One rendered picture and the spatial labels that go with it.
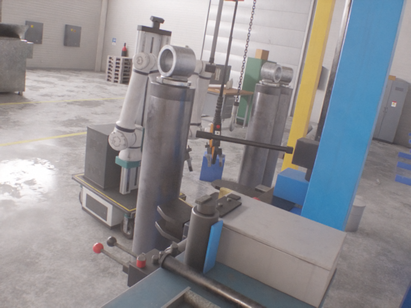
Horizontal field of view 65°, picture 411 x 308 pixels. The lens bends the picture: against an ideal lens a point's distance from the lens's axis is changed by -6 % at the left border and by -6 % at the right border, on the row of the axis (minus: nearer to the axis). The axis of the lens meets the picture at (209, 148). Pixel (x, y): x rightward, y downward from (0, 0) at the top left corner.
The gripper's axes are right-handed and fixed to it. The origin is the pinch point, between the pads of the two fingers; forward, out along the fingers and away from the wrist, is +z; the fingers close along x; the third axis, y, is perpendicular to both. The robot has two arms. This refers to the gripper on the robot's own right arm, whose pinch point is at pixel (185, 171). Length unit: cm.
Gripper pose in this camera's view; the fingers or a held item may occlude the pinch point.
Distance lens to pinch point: 250.0
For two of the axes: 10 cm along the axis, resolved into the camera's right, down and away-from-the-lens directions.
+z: 2.5, 9.6, 1.6
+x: -4.9, 2.7, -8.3
